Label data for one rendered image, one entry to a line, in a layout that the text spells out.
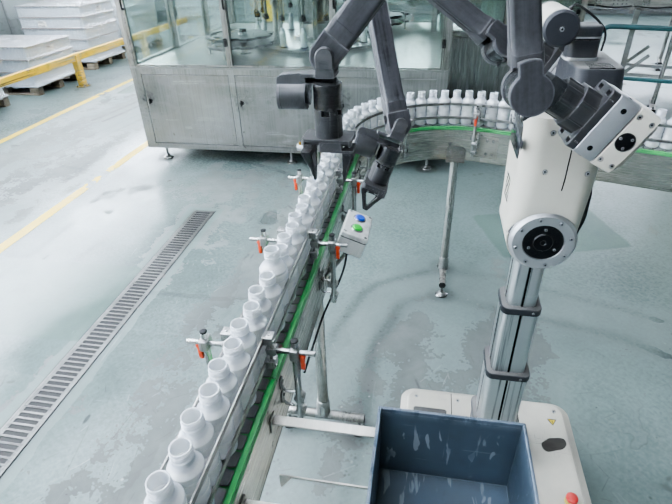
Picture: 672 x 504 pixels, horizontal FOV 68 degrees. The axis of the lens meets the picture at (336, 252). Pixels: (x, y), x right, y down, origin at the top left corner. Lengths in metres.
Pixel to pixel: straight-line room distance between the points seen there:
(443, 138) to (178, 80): 2.87
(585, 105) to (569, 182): 0.27
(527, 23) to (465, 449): 0.88
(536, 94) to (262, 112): 3.86
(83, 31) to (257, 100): 5.69
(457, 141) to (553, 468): 1.58
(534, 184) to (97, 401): 2.18
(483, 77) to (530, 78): 5.38
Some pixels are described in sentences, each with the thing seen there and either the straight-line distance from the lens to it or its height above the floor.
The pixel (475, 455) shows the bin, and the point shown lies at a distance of 1.26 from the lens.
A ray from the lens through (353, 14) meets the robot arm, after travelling 0.98.
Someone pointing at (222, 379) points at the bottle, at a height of 1.14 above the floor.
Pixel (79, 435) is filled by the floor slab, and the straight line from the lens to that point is 2.60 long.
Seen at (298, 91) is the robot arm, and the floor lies 1.58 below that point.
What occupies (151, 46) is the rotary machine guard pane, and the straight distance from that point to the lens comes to 4.98.
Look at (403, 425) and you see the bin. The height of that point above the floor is 0.90.
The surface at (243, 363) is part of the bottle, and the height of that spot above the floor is 1.12.
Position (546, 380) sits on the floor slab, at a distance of 2.68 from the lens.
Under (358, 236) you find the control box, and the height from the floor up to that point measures 1.11.
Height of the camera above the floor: 1.83
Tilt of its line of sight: 32 degrees down
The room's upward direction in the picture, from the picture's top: 2 degrees counter-clockwise
